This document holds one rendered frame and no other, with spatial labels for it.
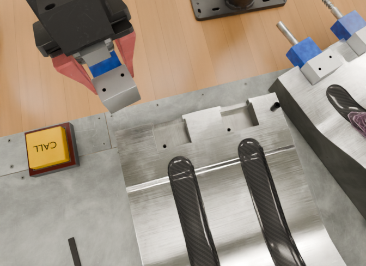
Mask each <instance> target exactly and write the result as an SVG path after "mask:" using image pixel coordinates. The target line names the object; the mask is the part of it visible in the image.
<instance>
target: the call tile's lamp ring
mask: <svg viewBox="0 0 366 266"><path fill-rule="evenodd" d="M58 126H61V127H62V128H63V127H66V134H67V138H68V145H69V152H70V158H71V162H67V163H64V164H60V165H56V166H52V167H48V168H43V169H40V170H36V171H33V169H32V168H30V167H29V158H28V150H27V141H26V135H27V134H30V133H33V132H37V131H42V130H46V129H50V128H55V127H58ZM25 141H26V150H27V159H28V168H29V176H33V175H36V174H41V173H45V172H48V171H53V170H57V169H60V168H64V167H68V166H72V165H75V164H76V162H75V156H74V149H73V145H72V138H71V132H70V125H69V122H68V123H63V124H59V125H55V126H50V127H47V128H43V129H39V130H34V131H30V132H25Z"/></svg>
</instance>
